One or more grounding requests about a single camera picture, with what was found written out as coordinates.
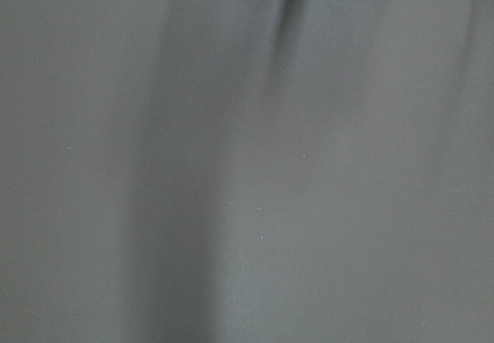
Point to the grey laptop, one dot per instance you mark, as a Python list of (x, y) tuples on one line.
[(246, 170)]

